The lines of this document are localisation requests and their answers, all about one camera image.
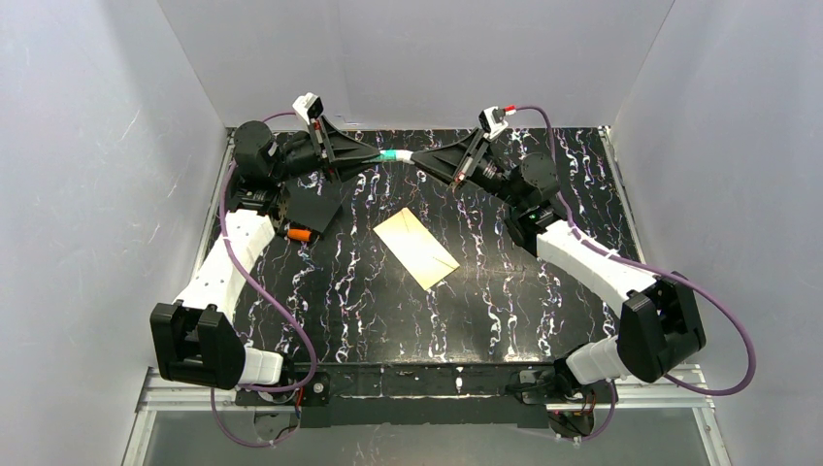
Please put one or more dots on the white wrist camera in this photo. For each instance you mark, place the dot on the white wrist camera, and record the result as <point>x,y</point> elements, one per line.
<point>493,121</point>
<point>308,107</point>

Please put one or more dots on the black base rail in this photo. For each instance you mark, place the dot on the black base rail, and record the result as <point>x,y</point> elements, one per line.
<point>427,393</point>

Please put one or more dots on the white green glue stick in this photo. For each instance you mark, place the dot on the white green glue stick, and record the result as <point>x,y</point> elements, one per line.
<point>386,156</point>

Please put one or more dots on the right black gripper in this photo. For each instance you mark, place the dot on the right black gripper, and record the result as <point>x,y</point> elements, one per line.
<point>474,157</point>

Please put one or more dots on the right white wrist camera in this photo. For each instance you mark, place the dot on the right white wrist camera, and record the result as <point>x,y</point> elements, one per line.
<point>493,121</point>

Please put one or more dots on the white glue stick cap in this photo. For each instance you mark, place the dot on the white glue stick cap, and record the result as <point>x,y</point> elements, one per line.
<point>405,156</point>

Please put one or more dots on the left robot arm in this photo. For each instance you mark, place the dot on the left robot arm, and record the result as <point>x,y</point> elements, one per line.
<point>194,337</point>

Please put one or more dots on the aluminium table frame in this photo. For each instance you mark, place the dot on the aluminium table frame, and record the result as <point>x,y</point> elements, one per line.
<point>626,421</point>

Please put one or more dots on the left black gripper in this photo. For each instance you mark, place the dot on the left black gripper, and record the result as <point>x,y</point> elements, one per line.
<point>324,149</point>

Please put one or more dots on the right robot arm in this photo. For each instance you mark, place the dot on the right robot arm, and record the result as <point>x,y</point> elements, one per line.
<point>659,322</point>

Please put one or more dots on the white envelope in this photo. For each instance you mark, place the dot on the white envelope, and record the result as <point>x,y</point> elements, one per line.
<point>416,248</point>

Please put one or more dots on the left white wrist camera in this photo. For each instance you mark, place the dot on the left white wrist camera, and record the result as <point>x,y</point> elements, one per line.
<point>308,107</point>

